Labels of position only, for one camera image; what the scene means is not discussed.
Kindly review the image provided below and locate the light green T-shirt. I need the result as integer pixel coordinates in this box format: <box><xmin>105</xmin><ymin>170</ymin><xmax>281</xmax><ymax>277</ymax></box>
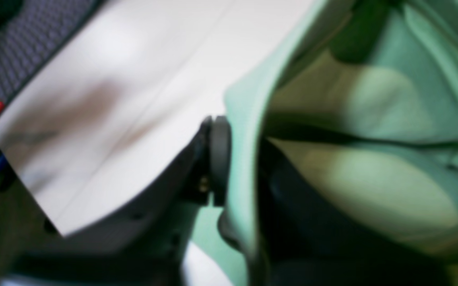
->
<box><xmin>189</xmin><ymin>0</ymin><xmax>458</xmax><ymax>286</ymax></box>

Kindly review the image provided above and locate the patterned office chair seat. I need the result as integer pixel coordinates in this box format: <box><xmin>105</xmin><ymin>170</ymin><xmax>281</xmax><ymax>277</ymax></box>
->
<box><xmin>0</xmin><ymin>0</ymin><xmax>103</xmax><ymax>103</ymax></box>

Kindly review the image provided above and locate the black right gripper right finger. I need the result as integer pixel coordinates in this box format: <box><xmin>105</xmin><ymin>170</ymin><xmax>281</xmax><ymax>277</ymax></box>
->
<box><xmin>258</xmin><ymin>139</ymin><xmax>452</xmax><ymax>286</ymax></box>

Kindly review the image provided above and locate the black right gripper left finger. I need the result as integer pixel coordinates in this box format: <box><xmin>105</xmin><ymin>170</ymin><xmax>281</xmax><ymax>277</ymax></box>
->
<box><xmin>2</xmin><ymin>116</ymin><xmax>231</xmax><ymax>286</ymax></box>

